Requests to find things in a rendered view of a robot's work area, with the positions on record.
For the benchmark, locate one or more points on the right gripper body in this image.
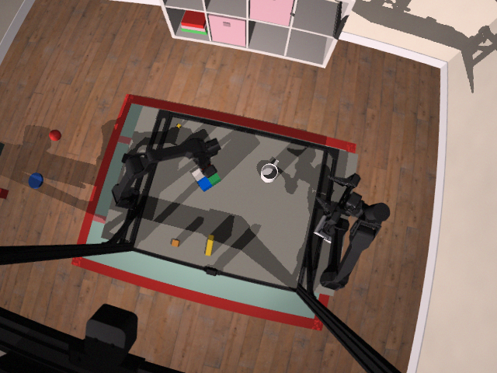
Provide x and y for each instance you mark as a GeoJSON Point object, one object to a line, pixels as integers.
{"type": "Point", "coordinates": [335, 216]}

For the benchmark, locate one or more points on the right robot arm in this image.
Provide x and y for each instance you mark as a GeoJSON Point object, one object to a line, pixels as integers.
{"type": "Point", "coordinates": [361, 236]}

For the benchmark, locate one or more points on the green cube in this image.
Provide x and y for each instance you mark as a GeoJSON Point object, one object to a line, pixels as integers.
{"type": "Point", "coordinates": [214, 179]}

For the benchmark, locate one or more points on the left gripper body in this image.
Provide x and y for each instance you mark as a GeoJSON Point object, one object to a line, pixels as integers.
{"type": "Point", "coordinates": [209, 170]}

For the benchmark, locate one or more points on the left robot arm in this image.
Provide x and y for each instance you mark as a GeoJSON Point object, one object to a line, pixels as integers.
{"type": "Point", "coordinates": [193, 148]}

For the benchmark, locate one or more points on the yellow flat bar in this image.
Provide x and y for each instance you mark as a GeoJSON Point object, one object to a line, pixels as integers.
{"type": "Point", "coordinates": [209, 245]}

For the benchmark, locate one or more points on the white mug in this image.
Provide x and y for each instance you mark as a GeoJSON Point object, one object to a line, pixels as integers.
{"type": "Point", "coordinates": [269, 171]}

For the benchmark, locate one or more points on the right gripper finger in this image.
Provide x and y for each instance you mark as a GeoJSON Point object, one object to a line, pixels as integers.
{"type": "Point", "coordinates": [341, 181]}
{"type": "Point", "coordinates": [324, 204]}

